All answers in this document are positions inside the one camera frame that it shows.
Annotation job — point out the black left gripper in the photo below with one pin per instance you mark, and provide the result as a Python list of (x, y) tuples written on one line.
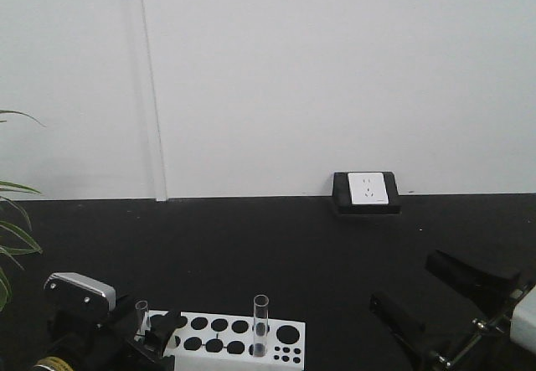
[(112, 343)]

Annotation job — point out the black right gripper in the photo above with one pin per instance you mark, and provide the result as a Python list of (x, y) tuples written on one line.
[(488, 344)]

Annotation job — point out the short clear test tube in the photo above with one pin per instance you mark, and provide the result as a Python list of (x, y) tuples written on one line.
[(143, 317)]

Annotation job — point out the tall clear test tube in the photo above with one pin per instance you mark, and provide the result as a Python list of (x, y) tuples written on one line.
[(260, 328)]

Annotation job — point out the white test tube rack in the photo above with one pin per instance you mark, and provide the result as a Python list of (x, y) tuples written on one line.
[(210, 341)]

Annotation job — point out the black socket base block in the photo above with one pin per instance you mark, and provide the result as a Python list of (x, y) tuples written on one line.
[(342, 201)]

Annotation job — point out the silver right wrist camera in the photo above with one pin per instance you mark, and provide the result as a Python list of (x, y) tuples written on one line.
[(523, 324)]

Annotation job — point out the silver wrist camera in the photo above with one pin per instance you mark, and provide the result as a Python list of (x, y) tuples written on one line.
[(77, 293), (523, 324)]

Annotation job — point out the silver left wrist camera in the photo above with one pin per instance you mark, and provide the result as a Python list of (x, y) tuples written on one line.
[(77, 293)]

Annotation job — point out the white wall socket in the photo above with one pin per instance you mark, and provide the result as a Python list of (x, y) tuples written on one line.
[(367, 188)]

